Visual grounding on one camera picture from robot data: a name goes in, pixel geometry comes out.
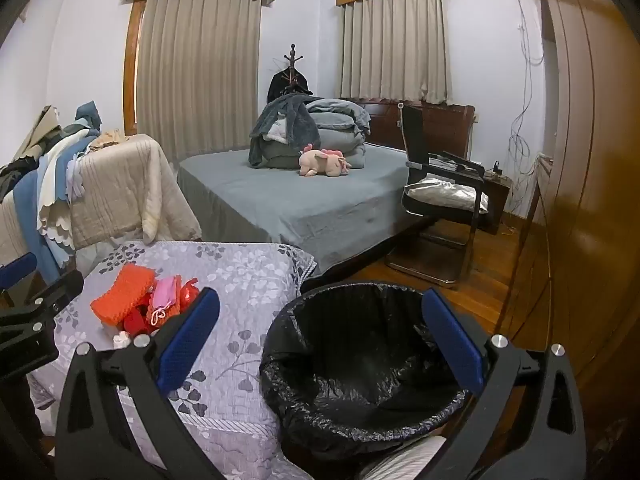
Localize pink plush toy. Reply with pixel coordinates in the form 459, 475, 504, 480
298, 144, 351, 178

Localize grey floral quilt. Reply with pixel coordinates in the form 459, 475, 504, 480
27, 241, 317, 480

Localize wooden coat rack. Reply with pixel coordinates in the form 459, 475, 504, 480
281, 44, 307, 96

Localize bed with grey sheet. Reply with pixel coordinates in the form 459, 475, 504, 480
177, 142, 426, 277

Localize red plastic bag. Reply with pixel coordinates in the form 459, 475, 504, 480
177, 277, 201, 311

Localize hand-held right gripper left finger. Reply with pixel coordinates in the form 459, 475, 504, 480
54, 287, 222, 480

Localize blue cloth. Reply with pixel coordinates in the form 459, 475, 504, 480
12, 130, 101, 283

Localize folded grey duvet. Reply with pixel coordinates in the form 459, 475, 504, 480
260, 97, 373, 171

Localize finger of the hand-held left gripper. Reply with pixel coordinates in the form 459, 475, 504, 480
0, 271, 85, 333
0, 252, 38, 288

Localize orange knitted cloth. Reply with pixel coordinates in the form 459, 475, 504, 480
90, 263, 157, 331

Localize beige quilt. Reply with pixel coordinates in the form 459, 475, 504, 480
67, 133, 203, 251

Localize cream ribbed blanket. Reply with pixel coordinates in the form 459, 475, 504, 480
0, 195, 31, 266

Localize beige bag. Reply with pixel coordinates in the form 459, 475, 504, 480
15, 105, 63, 161

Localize trash bin with black bag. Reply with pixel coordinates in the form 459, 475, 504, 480
260, 281, 488, 480

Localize brown wooden wardrobe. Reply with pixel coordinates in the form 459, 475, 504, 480
495, 0, 640, 411

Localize dark wooden nightstand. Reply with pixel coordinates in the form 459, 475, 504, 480
480, 160, 513, 236

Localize black metal chair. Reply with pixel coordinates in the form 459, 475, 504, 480
385, 102, 493, 288

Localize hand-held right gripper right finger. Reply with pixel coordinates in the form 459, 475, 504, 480
421, 287, 587, 480

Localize dark wooden headboard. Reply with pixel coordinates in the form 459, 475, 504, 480
340, 97, 476, 163

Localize grey-blue towel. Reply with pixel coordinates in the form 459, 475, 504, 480
75, 101, 103, 133

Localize tan cloth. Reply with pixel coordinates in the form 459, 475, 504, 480
90, 130, 126, 151

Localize dark clothes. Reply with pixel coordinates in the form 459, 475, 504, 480
0, 157, 38, 201

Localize dark grey fleece blanket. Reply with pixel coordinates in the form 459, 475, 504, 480
248, 94, 322, 168

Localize short beige curtain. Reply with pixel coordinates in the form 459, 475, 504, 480
340, 0, 453, 106

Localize red cloth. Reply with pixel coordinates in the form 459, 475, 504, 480
122, 292, 166, 336

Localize white scalloped cloth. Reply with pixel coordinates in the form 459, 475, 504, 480
37, 160, 83, 253

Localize silver cushion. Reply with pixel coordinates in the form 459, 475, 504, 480
404, 177, 488, 211

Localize pink face mask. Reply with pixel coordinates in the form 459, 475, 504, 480
150, 275, 183, 328

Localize wide beige curtain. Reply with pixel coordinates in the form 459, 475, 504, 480
136, 0, 263, 163

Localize hanging wall cables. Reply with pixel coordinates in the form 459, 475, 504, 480
507, 0, 546, 211

